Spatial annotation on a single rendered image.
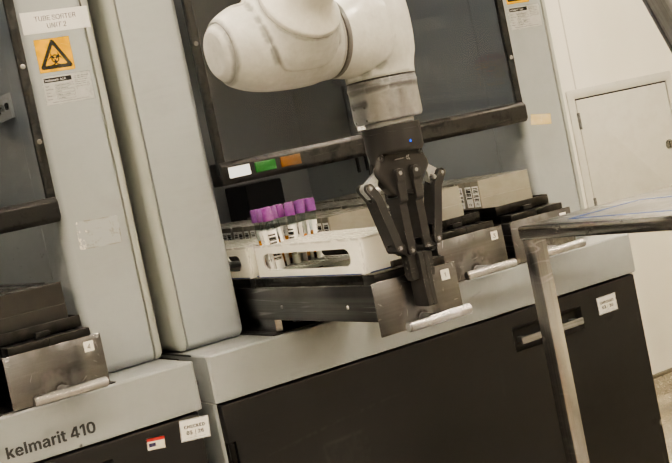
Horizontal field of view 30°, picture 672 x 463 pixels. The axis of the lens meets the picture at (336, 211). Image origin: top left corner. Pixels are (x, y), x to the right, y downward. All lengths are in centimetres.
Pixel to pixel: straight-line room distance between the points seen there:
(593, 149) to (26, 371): 249
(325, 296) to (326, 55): 37
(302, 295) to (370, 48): 39
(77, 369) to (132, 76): 44
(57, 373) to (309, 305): 35
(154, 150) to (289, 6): 48
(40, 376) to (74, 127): 36
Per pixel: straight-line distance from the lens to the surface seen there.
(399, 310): 162
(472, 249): 203
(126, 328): 183
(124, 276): 183
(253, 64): 145
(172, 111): 187
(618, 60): 399
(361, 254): 163
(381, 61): 156
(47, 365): 169
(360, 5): 155
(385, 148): 157
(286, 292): 179
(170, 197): 186
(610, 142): 391
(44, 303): 177
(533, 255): 182
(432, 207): 163
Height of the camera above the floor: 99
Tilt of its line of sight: 3 degrees down
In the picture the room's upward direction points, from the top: 12 degrees counter-clockwise
